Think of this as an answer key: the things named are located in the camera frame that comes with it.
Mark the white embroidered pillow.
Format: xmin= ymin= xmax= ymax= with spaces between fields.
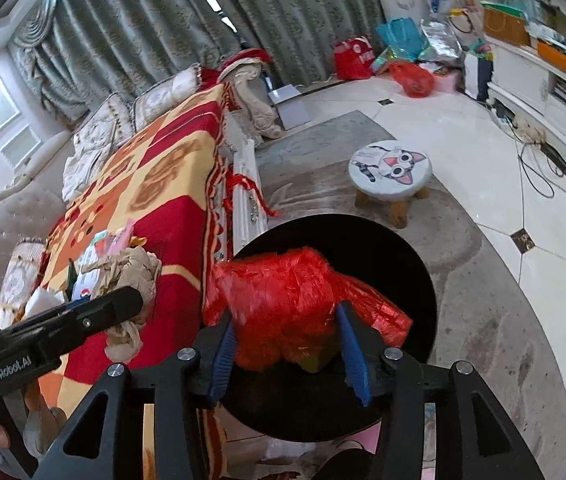
xmin=133 ymin=63 xmax=202 ymax=131
xmin=72 ymin=92 xmax=135 ymax=156

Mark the teal gift bag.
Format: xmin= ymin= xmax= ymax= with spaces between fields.
xmin=375 ymin=18 xmax=427 ymax=62

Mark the black round trash bin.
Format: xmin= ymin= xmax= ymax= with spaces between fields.
xmin=221 ymin=214 xmax=437 ymax=442

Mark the red plastic bag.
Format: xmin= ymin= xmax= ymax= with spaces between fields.
xmin=389 ymin=60 xmax=435 ymax=99
xmin=202 ymin=247 xmax=412 ymax=372

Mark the cat face round stool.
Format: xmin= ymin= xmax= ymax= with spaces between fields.
xmin=348 ymin=140 xmax=432 ymax=229

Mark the grey tufted headboard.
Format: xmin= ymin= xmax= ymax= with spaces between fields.
xmin=0 ymin=129 xmax=75 ymax=261

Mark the brown paper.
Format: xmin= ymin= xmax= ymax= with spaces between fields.
xmin=82 ymin=246 xmax=162 ymax=363

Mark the silver foil bag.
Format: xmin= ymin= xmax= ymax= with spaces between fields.
xmin=418 ymin=18 xmax=462 ymax=65

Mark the white tv cabinet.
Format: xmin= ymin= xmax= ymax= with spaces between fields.
xmin=488 ymin=38 xmax=566 ymax=176

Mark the green patterned curtain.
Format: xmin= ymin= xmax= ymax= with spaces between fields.
xmin=7 ymin=0 xmax=384 ymax=126

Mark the pink snack package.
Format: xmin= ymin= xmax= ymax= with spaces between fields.
xmin=94 ymin=219 xmax=135 ymax=259

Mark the red gift bag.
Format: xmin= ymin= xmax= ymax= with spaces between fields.
xmin=333 ymin=36 xmax=375 ymax=80

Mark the left gloved hand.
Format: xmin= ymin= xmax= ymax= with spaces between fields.
xmin=0 ymin=380 xmax=67 ymax=479

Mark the red plastic bag on floor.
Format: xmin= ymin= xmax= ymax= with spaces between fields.
xmin=389 ymin=60 xmax=435 ymax=99

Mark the red orange patterned blanket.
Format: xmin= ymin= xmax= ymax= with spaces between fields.
xmin=0 ymin=81 xmax=236 ymax=480

